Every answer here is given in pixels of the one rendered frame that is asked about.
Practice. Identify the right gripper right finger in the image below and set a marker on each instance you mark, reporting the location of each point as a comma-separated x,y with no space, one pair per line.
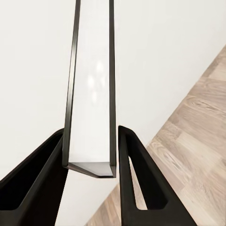
164,208

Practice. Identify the hardback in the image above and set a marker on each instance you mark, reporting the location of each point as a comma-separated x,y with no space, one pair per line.
90,137

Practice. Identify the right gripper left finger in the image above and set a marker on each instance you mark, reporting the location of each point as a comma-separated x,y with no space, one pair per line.
31,193

